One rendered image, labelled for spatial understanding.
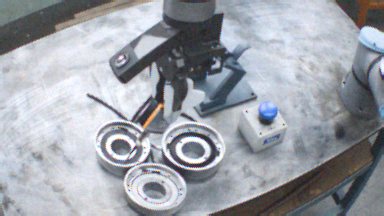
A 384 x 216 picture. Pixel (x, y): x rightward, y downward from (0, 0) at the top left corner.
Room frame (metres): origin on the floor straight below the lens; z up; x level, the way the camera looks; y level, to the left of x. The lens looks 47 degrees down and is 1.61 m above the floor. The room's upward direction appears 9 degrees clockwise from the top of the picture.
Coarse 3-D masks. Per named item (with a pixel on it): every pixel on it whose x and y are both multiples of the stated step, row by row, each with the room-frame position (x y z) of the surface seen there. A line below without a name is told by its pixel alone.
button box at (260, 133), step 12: (252, 108) 0.75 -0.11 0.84; (240, 120) 0.74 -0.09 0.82; (252, 120) 0.72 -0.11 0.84; (264, 120) 0.72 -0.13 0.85; (276, 120) 0.73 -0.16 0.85; (252, 132) 0.70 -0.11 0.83; (264, 132) 0.70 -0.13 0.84; (276, 132) 0.71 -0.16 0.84; (252, 144) 0.70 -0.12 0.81; (264, 144) 0.69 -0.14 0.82
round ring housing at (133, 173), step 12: (132, 168) 0.57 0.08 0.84; (144, 168) 0.59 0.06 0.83; (156, 168) 0.59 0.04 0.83; (168, 168) 0.59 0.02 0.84; (132, 180) 0.56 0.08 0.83; (144, 180) 0.56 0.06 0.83; (156, 180) 0.57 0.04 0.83; (180, 180) 0.57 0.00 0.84; (144, 192) 0.55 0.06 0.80; (168, 192) 0.55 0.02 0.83; (180, 192) 0.55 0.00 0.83; (132, 204) 0.50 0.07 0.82; (180, 204) 0.52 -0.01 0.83
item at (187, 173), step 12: (168, 132) 0.67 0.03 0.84; (180, 132) 0.68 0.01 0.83; (204, 132) 0.69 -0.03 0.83; (216, 132) 0.69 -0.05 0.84; (180, 144) 0.66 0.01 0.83; (192, 144) 0.67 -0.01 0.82; (204, 144) 0.67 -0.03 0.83; (216, 144) 0.67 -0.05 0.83; (168, 156) 0.62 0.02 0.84; (180, 156) 0.63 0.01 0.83; (204, 156) 0.64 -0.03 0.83; (180, 168) 0.60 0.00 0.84; (192, 168) 0.60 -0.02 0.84; (204, 168) 0.60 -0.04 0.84; (216, 168) 0.62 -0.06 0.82
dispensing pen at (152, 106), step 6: (150, 102) 0.63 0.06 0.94; (156, 102) 0.63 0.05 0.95; (162, 102) 0.64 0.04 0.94; (150, 108) 0.62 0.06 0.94; (156, 108) 0.62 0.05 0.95; (144, 114) 0.62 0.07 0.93; (150, 114) 0.62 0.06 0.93; (138, 120) 0.62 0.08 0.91; (144, 120) 0.61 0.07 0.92; (144, 132) 0.61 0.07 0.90; (138, 138) 0.61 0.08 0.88; (144, 138) 0.61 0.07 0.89; (138, 144) 0.60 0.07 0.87; (132, 150) 0.60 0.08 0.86
